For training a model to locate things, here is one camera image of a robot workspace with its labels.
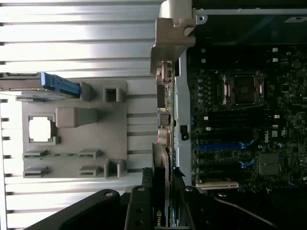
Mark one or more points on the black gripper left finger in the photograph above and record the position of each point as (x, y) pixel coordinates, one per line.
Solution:
(140, 210)

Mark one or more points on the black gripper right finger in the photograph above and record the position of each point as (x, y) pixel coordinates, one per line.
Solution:
(192, 210)

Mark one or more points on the white expansion slot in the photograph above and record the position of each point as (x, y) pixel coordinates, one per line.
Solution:
(216, 184)

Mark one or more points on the blue expansion slot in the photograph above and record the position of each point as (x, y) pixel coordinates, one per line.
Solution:
(216, 146)

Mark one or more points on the grey parts rack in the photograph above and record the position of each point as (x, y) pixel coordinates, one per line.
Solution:
(96, 139)

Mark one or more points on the silver chipset heatsink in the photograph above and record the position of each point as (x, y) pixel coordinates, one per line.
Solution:
(268, 164)

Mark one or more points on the green RAM stick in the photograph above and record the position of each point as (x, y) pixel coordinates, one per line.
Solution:
(62, 156)

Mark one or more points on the open grey PC case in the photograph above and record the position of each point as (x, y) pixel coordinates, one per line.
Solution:
(183, 95)

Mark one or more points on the metal CPU socket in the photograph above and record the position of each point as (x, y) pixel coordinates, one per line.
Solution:
(227, 91)

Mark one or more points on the silver CPU chip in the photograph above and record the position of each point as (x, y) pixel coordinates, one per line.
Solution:
(40, 129)

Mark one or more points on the green motherboard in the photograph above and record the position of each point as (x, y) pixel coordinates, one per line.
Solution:
(283, 107)

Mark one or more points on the hard disk with blue caddy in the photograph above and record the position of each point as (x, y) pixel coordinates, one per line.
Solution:
(55, 82)

